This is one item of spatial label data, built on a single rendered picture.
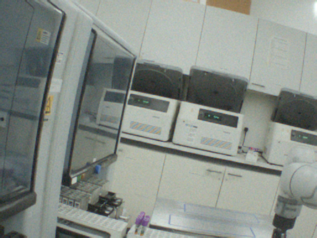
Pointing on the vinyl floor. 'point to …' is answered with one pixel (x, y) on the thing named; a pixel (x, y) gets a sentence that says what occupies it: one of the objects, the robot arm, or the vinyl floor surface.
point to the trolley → (209, 220)
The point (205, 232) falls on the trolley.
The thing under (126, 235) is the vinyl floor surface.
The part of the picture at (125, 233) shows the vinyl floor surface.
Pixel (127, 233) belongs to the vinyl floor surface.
